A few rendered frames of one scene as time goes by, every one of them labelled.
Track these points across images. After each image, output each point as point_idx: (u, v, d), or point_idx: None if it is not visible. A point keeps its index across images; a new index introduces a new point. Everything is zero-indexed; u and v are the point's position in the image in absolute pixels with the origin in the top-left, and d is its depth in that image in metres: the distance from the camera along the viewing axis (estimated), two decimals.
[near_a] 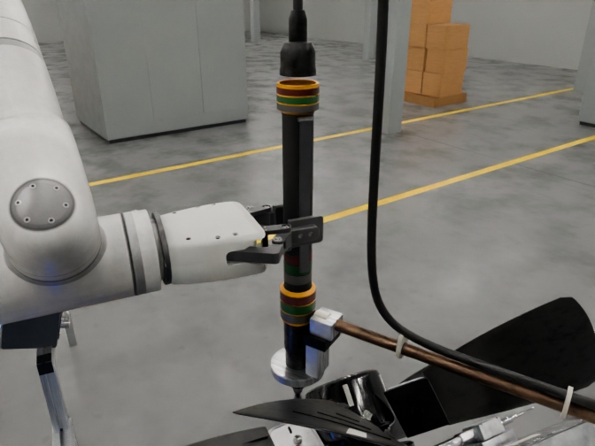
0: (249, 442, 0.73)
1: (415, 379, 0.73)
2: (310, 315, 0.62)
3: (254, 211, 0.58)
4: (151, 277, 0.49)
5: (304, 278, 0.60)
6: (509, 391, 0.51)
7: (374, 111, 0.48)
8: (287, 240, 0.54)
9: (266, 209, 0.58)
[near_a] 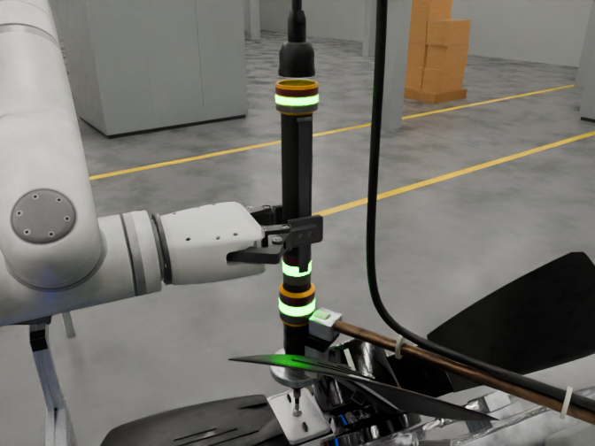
0: (247, 407, 0.71)
1: None
2: (309, 316, 0.62)
3: (254, 211, 0.58)
4: (151, 278, 0.49)
5: (303, 279, 0.60)
6: (508, 392, 0.51)
7: (374, 111, 0.48)
8: (287, 240, 0.54)
9: (266, 209, 0.58)
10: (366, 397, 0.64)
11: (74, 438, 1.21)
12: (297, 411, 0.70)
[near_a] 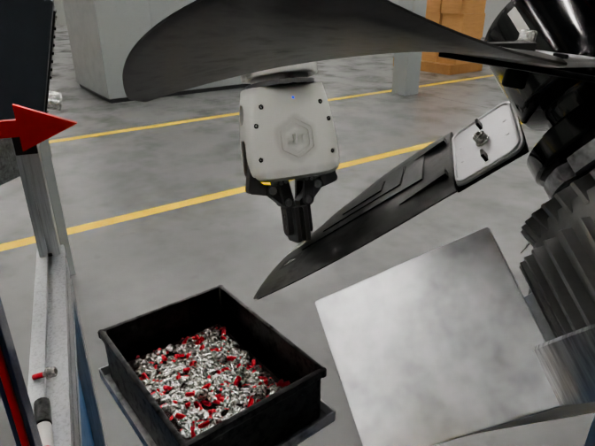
0: (423, 155, 0.51)
1: None
2: None
3: None
4: (315, 65, 0.56)
5: None
6: None
7: None
8: (312, 194, 0.59)
9: None
10: (522, 73, 0.35)
11: (76, 307, 0.88)
12: None
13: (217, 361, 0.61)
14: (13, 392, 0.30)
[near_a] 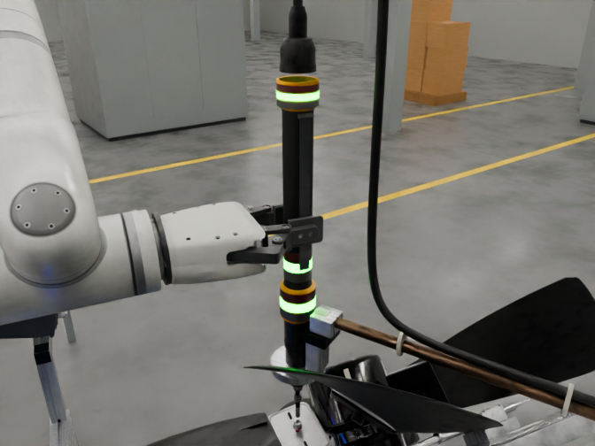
0: None
1: (333, 389, 0.66)
2: (310, 312, 0.62)
3: (254, 211, 0.58)
4: (151, 277, 0.49)
5: (304, 276, 0.60)
6: (510, 388, 0.51)
7: (374, 107, 0.48)
8: (287, 240, 0.54)
9: (266, 209, 0.58)
10: None
11: None
12: (298, 414, 0.70)
13: None
14: None
